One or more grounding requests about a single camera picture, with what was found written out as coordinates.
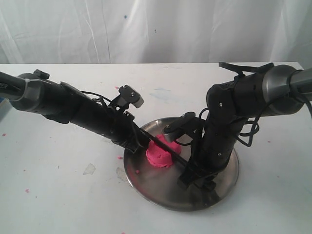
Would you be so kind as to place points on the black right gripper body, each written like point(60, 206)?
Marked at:
point(212, 143)

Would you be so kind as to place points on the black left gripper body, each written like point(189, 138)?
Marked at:
point(117, 127)

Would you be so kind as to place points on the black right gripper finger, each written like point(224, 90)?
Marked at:
point(189, 176)
point(205, 181)

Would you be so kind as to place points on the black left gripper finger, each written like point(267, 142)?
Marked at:
point(141, 139)
point(132, 146)

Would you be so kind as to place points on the black knife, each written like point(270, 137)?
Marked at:
point(159, 185)

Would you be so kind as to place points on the pink dough lump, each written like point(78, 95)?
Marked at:
point(158, 157)

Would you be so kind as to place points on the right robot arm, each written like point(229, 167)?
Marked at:
point(234, 109)

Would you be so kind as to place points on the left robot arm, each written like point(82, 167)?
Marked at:
point(63, 103)

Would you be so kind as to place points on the round steel plate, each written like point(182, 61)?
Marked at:
point(226, 179)

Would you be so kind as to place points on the blue box at edge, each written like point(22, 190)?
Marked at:
point(4, 103)

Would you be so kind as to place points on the white backdrop curtain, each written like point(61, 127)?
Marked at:
point(155, 31)

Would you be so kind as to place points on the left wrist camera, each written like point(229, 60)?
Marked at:
point(129, 95)

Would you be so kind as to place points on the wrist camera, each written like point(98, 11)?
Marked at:
point(184, 124)
point(129, 95)

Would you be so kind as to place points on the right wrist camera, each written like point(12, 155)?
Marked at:
point(184, 124)

